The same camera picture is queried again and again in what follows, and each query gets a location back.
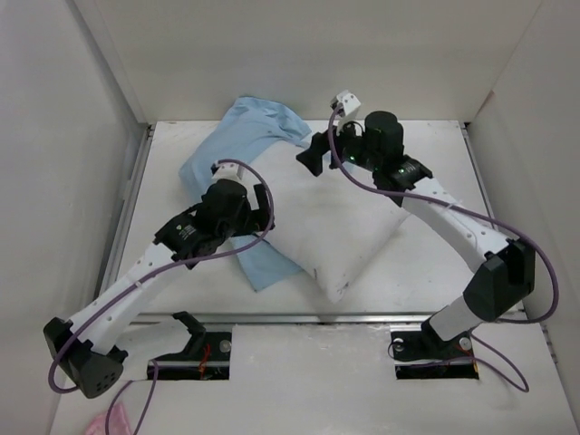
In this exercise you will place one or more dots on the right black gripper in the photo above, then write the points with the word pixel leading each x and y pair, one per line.
pixel 312 157

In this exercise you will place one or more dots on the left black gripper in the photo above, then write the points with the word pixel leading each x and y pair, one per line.
pixel 256 221

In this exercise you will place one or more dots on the pink plastic bag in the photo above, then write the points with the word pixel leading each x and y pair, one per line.
pixel 118 422

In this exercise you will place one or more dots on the light blue pillowcase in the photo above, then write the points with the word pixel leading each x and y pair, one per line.
pixel 248 128

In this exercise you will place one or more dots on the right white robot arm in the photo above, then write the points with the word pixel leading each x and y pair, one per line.
pixel 503 268

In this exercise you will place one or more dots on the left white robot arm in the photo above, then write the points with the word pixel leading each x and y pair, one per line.
pixel 92 348

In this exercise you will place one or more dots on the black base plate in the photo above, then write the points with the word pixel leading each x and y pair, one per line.
pixel 413 346
pixel 205 354

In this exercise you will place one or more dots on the aluminium front rail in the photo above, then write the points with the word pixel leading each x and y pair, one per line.
pixel 324 318

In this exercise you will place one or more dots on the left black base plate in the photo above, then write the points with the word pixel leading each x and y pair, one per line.
pixel 205 354

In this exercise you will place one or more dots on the white pillow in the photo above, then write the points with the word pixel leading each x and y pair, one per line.
pixel 326 225

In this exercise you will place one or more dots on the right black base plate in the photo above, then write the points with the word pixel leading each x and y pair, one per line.
pixel 413 346

